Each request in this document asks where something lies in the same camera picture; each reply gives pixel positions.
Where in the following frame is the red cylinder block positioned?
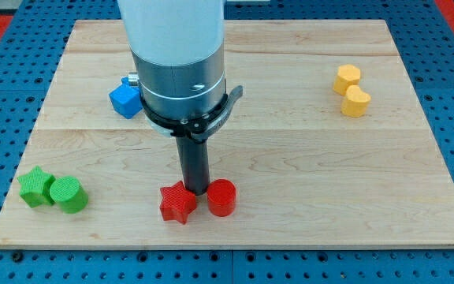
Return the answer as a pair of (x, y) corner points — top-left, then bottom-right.
(207, 179), (236, 217)

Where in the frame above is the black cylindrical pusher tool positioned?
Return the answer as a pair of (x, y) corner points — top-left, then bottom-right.
(176, 136), (210, 196)

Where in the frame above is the red star block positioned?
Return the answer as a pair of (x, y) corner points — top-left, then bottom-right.
(159, 181), (197, 224)

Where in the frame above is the blue cube block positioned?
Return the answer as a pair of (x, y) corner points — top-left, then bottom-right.
(109, 84), (143, 119)

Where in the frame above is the yellow heart block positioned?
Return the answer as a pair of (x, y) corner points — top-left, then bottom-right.
(340, 85), (371, 118)

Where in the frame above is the green star block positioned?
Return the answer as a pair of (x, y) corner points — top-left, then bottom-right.
(17, 166), (55, 208)

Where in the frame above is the wooden board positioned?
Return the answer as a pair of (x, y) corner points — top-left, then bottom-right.
(0, 20), (454, 250)

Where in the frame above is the yellow hexagon block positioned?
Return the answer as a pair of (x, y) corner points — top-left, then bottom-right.
(333, 64), (361, 95)

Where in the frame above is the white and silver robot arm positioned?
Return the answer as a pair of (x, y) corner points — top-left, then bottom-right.
(117, 0), (225, 136)

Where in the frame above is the black clamp with lever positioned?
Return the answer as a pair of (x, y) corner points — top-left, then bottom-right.
(140, 85), (244, 144)

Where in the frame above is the green cylinder block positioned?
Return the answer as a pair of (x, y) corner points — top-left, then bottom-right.
(50, 176), (88, 214)

